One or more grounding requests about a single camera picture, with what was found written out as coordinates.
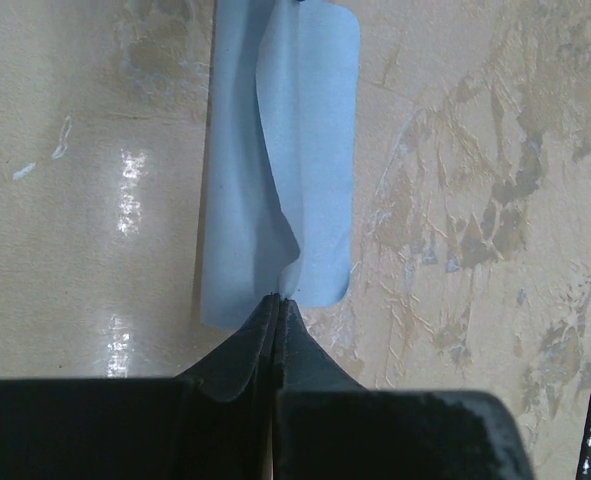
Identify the light blue cleaning cloth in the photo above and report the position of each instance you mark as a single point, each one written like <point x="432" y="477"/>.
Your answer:
<point x="278" y="212"/>

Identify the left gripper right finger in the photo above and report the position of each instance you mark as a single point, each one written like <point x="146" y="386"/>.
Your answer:
<point x="328" y="426"/>

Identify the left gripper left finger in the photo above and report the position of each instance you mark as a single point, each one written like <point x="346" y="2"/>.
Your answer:
<point x="209" y="422"/>

